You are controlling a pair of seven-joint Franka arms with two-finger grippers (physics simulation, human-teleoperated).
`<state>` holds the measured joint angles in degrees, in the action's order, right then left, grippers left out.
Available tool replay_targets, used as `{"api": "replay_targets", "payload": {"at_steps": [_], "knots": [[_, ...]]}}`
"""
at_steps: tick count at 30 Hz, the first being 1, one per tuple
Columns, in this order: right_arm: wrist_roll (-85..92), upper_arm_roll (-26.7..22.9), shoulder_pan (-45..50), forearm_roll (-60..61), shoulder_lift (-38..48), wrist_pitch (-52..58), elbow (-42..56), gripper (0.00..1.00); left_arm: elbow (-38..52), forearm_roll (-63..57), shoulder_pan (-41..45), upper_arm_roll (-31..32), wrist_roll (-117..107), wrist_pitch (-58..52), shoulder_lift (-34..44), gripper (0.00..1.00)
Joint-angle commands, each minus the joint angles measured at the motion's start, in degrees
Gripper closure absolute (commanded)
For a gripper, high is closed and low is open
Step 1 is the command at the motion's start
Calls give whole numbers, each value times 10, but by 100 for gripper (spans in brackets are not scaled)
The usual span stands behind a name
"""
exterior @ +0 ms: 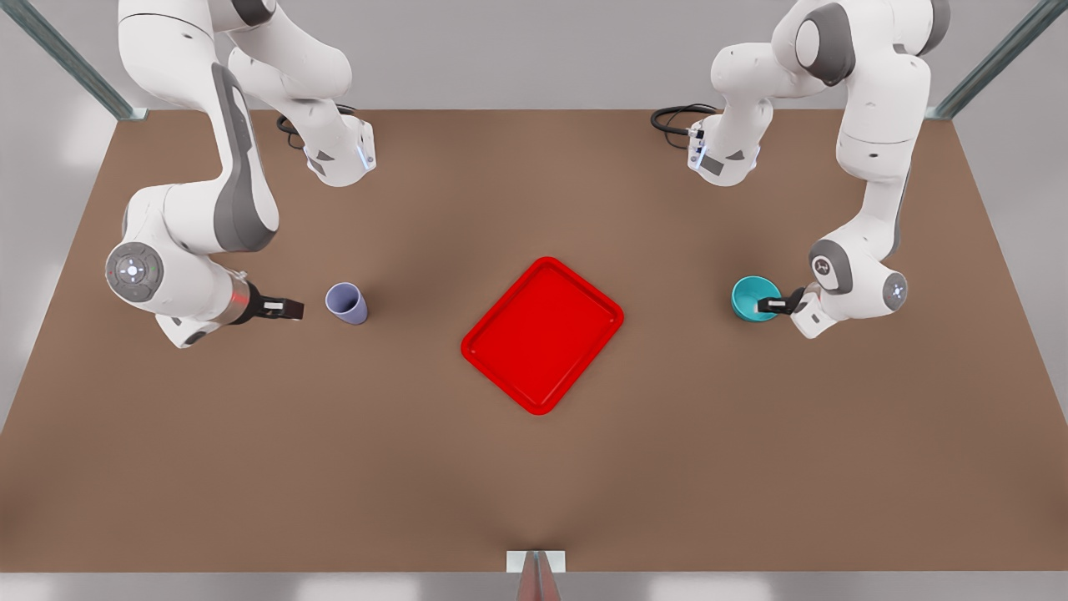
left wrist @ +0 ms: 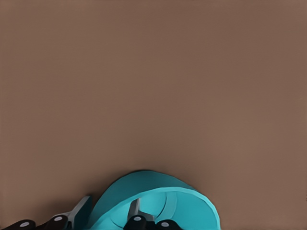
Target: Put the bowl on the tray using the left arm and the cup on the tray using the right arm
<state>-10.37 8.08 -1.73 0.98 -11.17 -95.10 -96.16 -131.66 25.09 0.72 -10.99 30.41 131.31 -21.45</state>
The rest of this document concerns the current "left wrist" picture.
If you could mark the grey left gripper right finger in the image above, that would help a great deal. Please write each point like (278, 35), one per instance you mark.
(138, 215)

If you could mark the teal bowl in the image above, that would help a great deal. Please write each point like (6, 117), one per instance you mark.
(182, 206)

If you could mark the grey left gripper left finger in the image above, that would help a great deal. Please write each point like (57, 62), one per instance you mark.
(72, 214)

